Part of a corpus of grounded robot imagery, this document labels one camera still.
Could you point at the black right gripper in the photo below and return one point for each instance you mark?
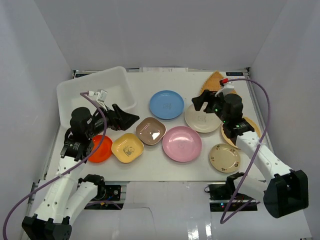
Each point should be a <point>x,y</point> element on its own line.
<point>208,97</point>

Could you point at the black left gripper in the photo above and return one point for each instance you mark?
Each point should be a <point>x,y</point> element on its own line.
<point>115,120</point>

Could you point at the woven bamboo fan tray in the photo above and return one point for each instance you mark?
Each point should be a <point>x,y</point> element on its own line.
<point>213,82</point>

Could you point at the cream white round plate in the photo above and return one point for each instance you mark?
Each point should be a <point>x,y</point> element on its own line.
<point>200,121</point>

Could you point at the blue round plate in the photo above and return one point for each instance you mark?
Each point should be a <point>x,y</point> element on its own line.
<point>166,104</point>

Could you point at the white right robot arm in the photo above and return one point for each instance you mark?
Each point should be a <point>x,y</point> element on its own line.
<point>285,190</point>

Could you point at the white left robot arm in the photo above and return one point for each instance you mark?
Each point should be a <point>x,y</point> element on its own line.
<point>69,194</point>

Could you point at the white plastic bin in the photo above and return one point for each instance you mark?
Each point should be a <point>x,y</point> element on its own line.
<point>113,80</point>

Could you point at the yellow square panda plate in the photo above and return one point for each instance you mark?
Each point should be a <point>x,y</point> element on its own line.
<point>127,148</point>

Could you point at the brown square plate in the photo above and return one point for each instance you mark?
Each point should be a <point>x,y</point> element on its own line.
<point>150,131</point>

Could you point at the orange round plate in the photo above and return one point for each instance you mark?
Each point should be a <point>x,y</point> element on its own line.
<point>103,153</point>

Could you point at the pink round plate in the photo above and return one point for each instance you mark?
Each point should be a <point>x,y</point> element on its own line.
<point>182,144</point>

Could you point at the paper sheet at back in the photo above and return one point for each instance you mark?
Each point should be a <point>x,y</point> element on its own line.
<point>163,69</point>

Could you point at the yellow round plate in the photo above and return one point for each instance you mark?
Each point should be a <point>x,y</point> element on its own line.
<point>251,122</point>

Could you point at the beige floral round plate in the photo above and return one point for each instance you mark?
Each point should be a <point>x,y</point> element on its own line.
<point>224,158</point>

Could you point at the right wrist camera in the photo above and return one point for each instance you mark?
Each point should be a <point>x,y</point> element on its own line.
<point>226,87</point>

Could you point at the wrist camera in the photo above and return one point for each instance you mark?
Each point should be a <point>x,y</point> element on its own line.
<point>99,95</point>
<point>226,87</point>

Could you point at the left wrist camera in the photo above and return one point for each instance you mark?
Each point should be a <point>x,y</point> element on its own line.
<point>99,95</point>

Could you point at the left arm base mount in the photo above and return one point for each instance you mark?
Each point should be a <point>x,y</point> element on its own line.
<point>111,200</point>

